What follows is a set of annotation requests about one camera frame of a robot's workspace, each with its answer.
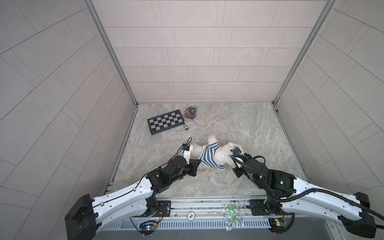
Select blue white striped shirt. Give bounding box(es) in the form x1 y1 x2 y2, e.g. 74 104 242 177
199 142 226 170

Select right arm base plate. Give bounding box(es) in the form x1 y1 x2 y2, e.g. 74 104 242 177
246 200 288 216

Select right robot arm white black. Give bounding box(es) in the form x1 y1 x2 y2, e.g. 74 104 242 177
231 154 383 239

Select left green circuit board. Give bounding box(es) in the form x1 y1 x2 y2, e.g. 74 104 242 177
139 220 159 236

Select white teddy bear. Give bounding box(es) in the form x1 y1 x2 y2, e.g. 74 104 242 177
190 136 243 168

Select right green circuit board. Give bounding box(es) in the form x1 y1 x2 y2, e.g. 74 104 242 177
268 218 287 233

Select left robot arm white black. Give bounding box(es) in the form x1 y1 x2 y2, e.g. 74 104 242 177
65 156 201 240

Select green circuit board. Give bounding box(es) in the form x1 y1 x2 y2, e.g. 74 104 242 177
268 218 287 233
139 220 159 236

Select clear bag green parts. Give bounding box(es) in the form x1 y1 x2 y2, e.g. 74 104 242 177
224 204 245 231

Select bag of colourful small pieces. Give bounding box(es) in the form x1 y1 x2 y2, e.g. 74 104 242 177
184 107 197 120

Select black white chessboard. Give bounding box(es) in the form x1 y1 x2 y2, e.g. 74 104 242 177
147 110 185 135

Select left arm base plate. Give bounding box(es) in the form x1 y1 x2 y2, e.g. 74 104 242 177
134 201 171 218

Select aluminium front rail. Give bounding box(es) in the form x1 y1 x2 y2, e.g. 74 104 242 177
83 195 334 222

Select black corrugated cable hose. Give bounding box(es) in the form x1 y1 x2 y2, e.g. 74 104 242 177
230 154 384 230

